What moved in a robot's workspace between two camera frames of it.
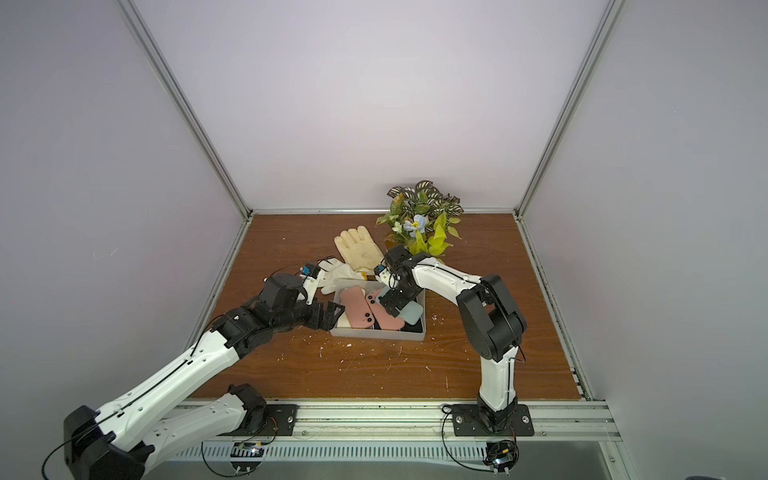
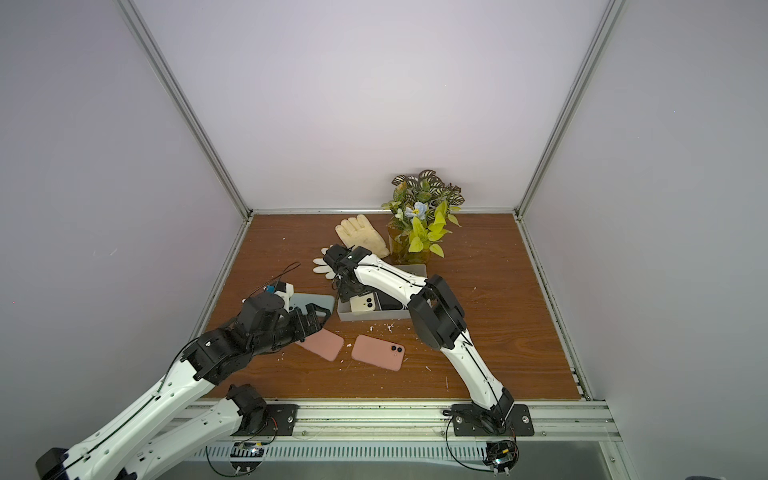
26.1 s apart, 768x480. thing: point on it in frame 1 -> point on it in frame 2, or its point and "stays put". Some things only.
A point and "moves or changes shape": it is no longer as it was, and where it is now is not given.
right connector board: (501, 455) stays put
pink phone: (358, 312) -> (325, 343)
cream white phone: (343, 321) -> (362, 303)
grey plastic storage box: (391, 334) -> (346, 314)
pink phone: (385, 319) -> (379, 352)
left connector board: (247, 456) stays put
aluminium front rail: (563, 423) stays put
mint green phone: (411, 312) moves or changes shape
